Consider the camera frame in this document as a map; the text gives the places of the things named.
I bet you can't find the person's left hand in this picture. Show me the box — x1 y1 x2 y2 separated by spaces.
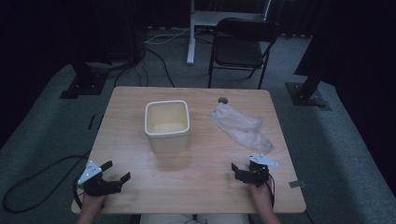
81 193 106 213

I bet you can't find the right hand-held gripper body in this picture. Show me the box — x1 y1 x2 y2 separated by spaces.
239 153 279 188

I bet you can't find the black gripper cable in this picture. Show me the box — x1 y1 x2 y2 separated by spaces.
72 175 86 210
266 173 276 208

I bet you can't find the long black floor cable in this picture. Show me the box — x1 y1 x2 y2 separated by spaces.
2 154 92 215

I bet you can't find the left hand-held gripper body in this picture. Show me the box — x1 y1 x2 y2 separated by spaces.
77 160 124 198

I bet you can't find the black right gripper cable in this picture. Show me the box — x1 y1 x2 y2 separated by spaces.
266 173 276 208

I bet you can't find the white floor cable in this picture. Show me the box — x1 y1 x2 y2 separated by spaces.
144 27 191 45

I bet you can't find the black stand with base plate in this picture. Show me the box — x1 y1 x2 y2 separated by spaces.
59 60 110 100
285 73 332 111

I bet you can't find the clear plastic bag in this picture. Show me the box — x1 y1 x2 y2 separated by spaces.
207 102 275 153

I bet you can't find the person's right hand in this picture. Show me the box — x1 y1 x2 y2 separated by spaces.
248 182 275 214

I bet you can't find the white desk frame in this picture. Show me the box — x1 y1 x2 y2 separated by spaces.
186 0 272 65

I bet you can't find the thin black floor cable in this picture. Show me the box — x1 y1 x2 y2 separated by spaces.
113 46 176 89

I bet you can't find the black folding chair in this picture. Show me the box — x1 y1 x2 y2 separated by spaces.
207 17 281 91

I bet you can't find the cream plastic trash bin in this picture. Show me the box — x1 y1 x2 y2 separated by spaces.
144 99 191 154

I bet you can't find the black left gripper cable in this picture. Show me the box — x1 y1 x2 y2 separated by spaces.
72 175 86 210

